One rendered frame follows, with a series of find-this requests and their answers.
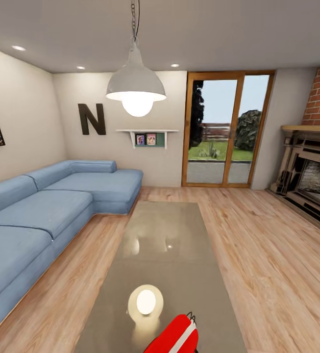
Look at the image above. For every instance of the decorative sign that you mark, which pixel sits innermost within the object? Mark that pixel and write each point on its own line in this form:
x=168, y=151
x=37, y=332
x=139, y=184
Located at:
x=85, y=113

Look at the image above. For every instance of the wood fireplace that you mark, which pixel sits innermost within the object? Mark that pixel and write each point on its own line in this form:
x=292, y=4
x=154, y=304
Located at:
x=298, y=182

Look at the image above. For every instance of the shelf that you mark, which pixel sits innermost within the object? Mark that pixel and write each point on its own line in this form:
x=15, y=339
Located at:
x=161, y=136

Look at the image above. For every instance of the room light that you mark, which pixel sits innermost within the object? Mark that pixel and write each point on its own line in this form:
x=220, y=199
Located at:
x=135, y=77

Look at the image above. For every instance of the coffee table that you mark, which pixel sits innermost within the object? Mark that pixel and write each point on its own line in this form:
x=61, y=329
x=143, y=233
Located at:
x=164, y=266

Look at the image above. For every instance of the sofa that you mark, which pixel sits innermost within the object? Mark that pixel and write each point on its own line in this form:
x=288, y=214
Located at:
x=43, y=211

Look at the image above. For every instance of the door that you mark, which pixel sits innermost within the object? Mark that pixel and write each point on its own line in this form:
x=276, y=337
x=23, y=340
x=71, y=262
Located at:
x=224, y=117

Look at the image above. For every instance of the radio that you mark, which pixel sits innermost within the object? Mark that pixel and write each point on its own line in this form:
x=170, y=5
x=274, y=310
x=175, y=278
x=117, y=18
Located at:
x=180, y=336

